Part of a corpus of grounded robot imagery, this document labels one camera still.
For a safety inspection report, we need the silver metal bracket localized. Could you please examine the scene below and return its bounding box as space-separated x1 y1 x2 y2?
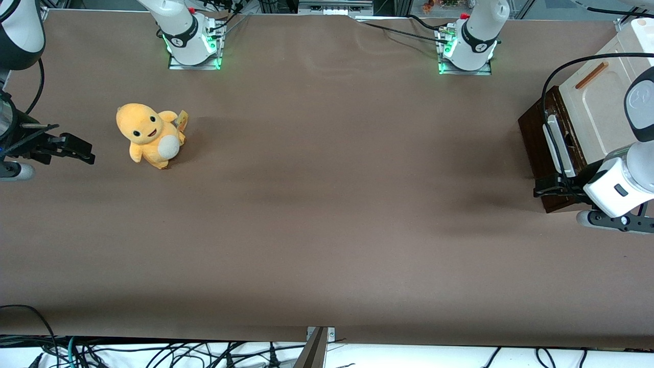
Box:
307 326 336 344

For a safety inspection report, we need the silver metal box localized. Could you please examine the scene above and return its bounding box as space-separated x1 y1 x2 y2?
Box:
298 0 374 16

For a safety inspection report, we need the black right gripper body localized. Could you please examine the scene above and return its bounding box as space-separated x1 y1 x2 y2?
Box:
0 119 64 165

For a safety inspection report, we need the beige wooden drawer cabinet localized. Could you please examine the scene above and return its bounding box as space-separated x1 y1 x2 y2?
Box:
519 18 654 213

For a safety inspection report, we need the short black base cable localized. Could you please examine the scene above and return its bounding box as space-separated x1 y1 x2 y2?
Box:
406 14 445 32

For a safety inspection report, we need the yellow plush toy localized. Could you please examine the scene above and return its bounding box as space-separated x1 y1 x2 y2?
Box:
115 103 189 170

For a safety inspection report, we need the brown table cover sheet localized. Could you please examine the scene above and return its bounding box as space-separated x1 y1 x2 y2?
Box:
0 9 654 349

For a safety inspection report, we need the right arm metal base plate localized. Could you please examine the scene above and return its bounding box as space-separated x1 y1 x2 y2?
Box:
168 20 222 71

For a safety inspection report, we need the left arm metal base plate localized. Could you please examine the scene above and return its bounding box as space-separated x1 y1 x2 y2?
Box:
437 26 493 76

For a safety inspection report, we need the dark drawer with white handle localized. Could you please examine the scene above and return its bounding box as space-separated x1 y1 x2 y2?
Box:
519 86 588 213

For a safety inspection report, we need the orange wooden handle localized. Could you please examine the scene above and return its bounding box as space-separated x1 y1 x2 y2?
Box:
576 62 609 89

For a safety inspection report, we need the grey metal post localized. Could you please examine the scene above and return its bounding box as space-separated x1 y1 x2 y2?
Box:
293 327 329 368

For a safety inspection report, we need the looping black cable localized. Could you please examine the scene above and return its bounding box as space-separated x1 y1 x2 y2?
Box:
0 305 61 368

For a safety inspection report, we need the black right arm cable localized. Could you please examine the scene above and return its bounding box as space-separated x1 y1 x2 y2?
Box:
25 58 45 116

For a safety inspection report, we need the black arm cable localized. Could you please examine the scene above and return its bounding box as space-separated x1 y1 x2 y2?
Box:
25 58 45 116
541 0 654 201

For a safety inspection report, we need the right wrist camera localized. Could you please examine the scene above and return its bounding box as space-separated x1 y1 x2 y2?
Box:
0 161 35 182

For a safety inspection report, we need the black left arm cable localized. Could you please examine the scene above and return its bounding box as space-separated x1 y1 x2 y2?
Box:
541 0 654 201

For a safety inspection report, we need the black cable bundle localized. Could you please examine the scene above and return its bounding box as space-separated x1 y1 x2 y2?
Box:
204 0 252 37

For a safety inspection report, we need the long black base cable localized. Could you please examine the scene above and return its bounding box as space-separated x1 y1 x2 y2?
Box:
356 19 450 45

